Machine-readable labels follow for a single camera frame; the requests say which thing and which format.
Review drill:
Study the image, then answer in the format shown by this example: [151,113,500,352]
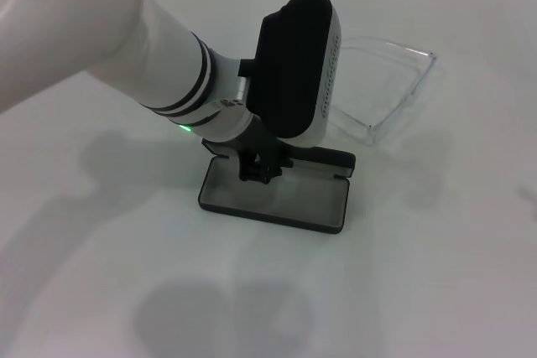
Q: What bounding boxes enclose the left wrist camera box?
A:
[246,0,343,144]

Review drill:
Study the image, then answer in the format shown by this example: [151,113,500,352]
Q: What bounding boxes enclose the black glasses case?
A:
[196,137,357,236]

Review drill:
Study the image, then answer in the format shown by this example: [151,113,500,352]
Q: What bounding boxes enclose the clear white glasses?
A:
[325,34,437,148]

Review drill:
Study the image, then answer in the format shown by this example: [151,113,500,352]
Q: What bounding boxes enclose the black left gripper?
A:
[234,114,295,185]

